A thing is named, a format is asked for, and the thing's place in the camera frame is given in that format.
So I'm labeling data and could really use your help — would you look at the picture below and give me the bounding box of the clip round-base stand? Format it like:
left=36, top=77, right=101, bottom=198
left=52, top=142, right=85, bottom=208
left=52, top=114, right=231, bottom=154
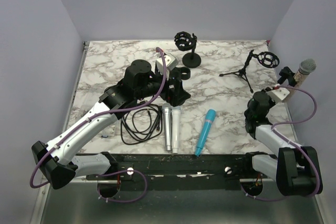
left=170, top=67, right=191, bottom=80
left=277, top=67, right=298, bottom=87

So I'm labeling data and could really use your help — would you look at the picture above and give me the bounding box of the black coiled cable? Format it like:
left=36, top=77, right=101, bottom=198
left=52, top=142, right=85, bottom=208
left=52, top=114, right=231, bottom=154
left=120, top=102, right=163, bottom=145

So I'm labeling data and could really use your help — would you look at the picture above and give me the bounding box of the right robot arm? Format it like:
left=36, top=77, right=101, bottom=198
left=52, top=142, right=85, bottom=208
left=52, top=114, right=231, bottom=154
left=241, top=84, right=323, bottom=197

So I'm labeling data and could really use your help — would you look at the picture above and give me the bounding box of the white microphone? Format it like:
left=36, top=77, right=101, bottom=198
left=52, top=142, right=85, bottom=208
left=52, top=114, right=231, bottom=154
left=171, top=106, right=181, bottom=154

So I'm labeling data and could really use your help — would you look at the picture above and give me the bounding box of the glitter microphone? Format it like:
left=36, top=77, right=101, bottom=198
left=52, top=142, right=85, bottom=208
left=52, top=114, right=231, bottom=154
left=288, top=58, right=317, bottom=88

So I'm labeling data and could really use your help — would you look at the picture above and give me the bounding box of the purple cable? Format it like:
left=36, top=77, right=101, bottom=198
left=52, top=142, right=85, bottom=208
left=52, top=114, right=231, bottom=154
left=270, top=84, right=324, bottom=201
left=29, top=47, right=169, bottom=188

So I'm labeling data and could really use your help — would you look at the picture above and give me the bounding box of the teal microphone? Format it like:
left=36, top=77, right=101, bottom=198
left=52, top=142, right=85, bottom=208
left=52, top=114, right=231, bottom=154
left=195, top=109, right=216, bottom=156

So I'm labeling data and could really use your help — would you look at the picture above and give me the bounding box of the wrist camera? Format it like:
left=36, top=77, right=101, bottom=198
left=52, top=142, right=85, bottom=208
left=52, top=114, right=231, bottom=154
left=273, top=86, right=290, bottom=103
left=155, top=53, right=178, bottom=74

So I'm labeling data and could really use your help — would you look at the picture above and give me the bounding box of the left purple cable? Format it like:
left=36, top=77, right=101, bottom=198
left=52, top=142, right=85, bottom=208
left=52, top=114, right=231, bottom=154
left=29, top=47, right=169, bottom=188

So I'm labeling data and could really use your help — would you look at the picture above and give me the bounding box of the tripod shock mount stand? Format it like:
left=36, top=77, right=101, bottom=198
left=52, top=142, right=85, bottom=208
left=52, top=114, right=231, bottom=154
left=219, top=49, right=280, bottom=93

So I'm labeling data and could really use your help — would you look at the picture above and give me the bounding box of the clear plastic screw box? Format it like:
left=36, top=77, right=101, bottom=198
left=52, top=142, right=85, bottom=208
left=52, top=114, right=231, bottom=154
left=99, top=124, right=118, bottom=138

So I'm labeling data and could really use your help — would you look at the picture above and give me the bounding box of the black front frame rail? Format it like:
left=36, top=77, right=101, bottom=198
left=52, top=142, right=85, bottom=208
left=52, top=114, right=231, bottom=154
left=86, top=154, right=267, bottom=196

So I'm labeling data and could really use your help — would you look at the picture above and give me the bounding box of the shock mount round-base stand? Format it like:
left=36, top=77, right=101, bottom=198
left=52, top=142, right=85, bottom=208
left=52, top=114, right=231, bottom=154
left=174, top=31, right=202, bottom=68

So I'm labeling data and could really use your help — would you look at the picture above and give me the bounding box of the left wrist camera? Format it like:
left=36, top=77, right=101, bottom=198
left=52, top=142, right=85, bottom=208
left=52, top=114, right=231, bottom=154
left=155, top=53, right=178, bottom=74

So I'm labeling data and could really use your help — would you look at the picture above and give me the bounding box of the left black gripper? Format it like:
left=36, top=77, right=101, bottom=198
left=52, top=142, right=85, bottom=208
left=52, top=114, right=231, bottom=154
left=135, top=68, right=191, bottom=106

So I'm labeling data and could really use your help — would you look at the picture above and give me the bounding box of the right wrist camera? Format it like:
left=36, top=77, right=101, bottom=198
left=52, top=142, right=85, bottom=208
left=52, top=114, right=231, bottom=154
left=273, top=86, right=290, bottom=103

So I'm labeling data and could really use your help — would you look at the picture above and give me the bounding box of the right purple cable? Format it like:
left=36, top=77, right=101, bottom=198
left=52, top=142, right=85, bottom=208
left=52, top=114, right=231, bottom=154
left=270, top=84, right=324, bottom=201

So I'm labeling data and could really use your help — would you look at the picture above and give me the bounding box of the silver microphone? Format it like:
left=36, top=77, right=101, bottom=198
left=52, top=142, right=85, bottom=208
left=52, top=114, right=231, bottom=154
left=162, top=103, right=172, bottom=152

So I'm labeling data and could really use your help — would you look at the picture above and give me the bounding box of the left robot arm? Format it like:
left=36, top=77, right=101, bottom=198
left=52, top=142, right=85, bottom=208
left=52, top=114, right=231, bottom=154
left=31, top=60, right=191, bottom=189

